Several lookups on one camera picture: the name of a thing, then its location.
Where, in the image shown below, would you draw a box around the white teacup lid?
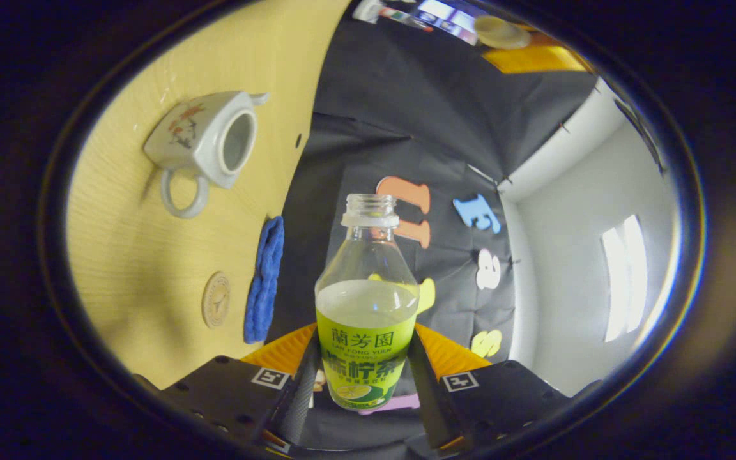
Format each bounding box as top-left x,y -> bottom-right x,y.
474,15 -> 532,50

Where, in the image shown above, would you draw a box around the round wooden coaster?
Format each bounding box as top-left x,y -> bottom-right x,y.
201,272 -> 231,328

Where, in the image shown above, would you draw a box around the computer monitor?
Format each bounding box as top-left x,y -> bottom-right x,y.
400,0 -> 480,45

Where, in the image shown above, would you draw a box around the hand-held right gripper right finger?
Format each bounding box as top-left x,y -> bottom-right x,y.
406,323 -> 599,448

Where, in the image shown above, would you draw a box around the white ceramic teacup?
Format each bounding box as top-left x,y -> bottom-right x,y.
144,91 -> 271,219

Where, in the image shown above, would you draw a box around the blue towel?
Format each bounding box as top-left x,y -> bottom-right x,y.
244,216 -> 285,344

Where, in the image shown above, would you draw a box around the red cap plastic bottle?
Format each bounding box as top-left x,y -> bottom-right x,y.
352,0 -> 436,33

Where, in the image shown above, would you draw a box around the black backdrop cloth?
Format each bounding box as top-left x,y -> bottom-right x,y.
266,0 -> 602,448

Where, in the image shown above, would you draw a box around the green label water bottle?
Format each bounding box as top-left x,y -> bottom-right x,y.
315,194 -> 421,411

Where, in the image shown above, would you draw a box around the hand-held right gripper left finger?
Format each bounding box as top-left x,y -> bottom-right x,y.
151,323 -> 321,448

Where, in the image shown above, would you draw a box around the ceiling light panel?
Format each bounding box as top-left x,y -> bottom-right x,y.
601,214 -> 648,342

